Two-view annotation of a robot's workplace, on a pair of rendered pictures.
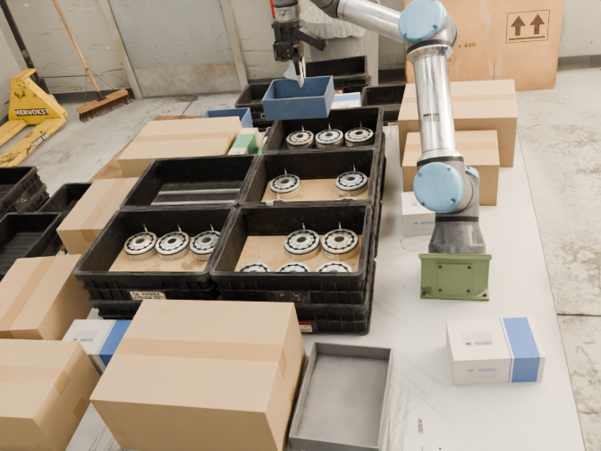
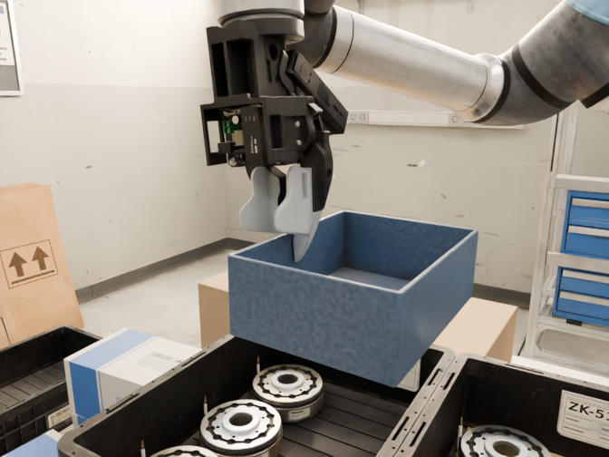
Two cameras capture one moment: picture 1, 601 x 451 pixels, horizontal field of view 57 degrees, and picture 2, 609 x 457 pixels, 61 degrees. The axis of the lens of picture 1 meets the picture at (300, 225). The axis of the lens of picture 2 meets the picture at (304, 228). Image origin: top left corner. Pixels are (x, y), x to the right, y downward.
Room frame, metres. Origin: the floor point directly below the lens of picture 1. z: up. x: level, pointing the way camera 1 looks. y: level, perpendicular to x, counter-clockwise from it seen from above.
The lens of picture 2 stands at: (1.59, 0.36, 1.26)
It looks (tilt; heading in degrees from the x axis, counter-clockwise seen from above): 15 degrees down; 284
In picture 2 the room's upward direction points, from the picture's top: straight up
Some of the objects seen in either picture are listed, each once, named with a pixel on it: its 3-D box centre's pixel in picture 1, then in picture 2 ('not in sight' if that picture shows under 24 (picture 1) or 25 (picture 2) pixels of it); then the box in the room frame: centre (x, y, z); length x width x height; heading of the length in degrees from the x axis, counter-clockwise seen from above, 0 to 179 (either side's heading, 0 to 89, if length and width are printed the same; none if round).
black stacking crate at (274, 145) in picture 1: (325, 143); (285, 436); (1.74, -0.15, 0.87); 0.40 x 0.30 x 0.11; 73
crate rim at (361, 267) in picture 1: (293, 240); not in sight; (1.16, 0.03, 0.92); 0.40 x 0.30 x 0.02; 73
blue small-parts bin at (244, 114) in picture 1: (224, 123); not in sight; (2.19, 0.23, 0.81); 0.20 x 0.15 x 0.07; 72
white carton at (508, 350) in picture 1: (492, 350); not in sight; (0.81, -0.39, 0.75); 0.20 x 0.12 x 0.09; 79
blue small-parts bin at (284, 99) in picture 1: (299, 97); (362, 277); (1.64, -0.08, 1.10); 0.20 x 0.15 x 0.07; 71
